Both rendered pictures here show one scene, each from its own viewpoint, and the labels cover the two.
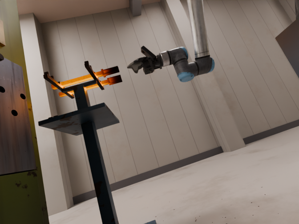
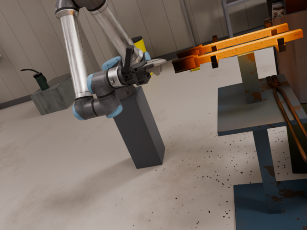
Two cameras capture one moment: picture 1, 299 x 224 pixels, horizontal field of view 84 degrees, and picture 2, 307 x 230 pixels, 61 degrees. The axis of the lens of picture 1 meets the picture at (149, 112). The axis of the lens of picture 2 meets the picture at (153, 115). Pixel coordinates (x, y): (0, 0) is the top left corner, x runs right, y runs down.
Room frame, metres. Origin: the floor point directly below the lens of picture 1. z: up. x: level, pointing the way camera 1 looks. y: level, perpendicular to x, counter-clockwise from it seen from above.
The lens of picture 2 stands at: (1.92, 0.42, 1.21)
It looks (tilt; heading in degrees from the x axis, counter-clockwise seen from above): 25 degrees down; 207
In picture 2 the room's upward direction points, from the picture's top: 21 degrees counter-clockwise
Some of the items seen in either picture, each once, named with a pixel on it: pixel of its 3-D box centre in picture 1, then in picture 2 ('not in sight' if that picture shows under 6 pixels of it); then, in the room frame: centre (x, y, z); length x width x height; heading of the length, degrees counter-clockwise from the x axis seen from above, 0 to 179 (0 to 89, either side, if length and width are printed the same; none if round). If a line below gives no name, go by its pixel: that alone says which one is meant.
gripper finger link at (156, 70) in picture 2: (135, 69); (156, 68); (0.94, 0.00, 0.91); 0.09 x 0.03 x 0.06; 95
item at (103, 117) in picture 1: (87, 122); (254, 101); (0.89, 0.35, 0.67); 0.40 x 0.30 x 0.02; 5
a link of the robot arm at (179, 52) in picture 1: (176, 56); (102, 81); (0.95, -0.27, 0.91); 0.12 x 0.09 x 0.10; 95
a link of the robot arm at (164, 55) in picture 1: (163, 59); (118, 77); (0.94, -0.19, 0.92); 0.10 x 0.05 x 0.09; 5
